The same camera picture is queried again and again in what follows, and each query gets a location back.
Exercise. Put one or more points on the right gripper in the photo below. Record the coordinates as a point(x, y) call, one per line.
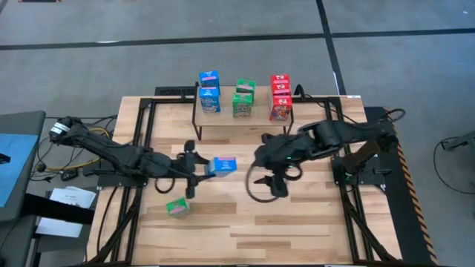
point(276, 155)

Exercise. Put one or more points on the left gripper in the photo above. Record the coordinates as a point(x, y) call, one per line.
point(182, 167)

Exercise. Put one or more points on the blue Rice Krispies cereal box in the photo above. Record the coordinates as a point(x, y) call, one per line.
point(209, 78)
point(210, 101)
point(224, 167)

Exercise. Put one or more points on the green Apple Jacks cereal box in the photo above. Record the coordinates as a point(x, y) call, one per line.
point(245, 86)
point(242, 105)
point(178, 207)

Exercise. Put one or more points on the red Froot Loops cereal box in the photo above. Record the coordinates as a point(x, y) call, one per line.
point(280, 78)
point(280, 108)
point(281, 89)

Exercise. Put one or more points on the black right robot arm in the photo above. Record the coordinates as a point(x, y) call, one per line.
point(334, 135)

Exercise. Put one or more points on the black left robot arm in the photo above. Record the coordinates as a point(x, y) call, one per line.
point(111, 148)

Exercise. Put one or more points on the wooden shelf with black legs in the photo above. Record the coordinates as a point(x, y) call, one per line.
point(259, 120)

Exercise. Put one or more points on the white paper stack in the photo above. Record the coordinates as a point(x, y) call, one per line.
point(72, 197)

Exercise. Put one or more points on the black perforated panel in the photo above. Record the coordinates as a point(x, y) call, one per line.
point(174, 91)

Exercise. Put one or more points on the black flat bar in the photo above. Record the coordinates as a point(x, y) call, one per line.
point(55, 209)

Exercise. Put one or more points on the white paper sheet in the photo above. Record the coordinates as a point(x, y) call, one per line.
point(59, 227)

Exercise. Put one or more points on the blue desk mat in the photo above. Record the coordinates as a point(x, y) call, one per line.
point(18, 167)

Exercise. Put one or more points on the grey side table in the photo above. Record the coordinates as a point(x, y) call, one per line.
point(22, 122)

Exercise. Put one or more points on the grey metal stand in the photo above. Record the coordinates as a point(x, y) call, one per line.
point(460, 141)

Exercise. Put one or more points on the black aluminium table frame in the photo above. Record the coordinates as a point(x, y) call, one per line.
point(167, 99)

